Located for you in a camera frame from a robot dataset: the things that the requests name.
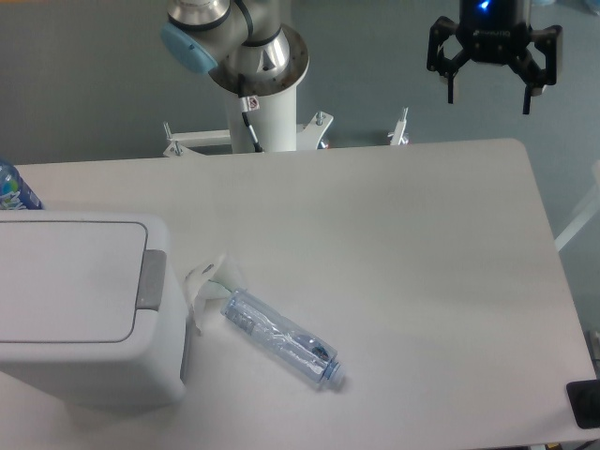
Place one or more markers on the white trash can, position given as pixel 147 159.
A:
pixel 69 323

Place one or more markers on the black device at table edge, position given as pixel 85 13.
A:
pixel 584 400

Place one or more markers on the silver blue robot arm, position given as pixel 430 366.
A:
pixel 247 49

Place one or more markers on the crumpled white tissue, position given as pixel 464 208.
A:
pixel 214 279

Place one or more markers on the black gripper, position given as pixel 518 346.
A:
pixel 498 32

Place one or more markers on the clear empty plastic bottle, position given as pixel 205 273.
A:
pixel 285 339

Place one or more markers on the blue labelled water bottle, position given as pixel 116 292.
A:
pixel 15 192

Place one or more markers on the grey trash can push button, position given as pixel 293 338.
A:
pixel 151 282

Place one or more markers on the white table leg frame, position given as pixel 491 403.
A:
pixel 585 210

